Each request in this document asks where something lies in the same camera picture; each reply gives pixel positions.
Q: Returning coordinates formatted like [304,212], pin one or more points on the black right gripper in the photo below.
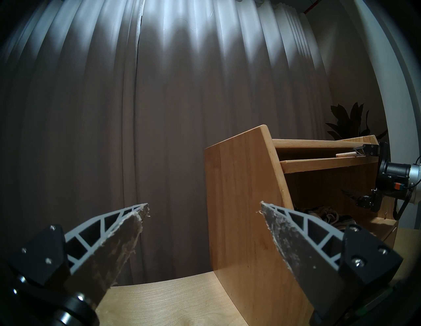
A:
[394,174]

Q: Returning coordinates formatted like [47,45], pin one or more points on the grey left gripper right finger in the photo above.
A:
[306,256]

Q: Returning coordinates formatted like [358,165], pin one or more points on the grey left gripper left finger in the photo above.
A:
[105,249]

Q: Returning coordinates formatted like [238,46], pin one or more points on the cream dark striped shirt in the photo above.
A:
[325,215]

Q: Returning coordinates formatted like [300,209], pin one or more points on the wooden flip door with peg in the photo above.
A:
[315,165]

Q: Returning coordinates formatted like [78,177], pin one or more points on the wooden drawer with peg knob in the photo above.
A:
[391,236]

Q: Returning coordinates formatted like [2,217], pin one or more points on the tall dark leafy plant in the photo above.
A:
[352,121]

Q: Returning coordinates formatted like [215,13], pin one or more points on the wooden cabinet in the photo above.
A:
[240,213]

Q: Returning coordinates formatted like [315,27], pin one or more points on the white curved arch panel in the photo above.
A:
[388,82]

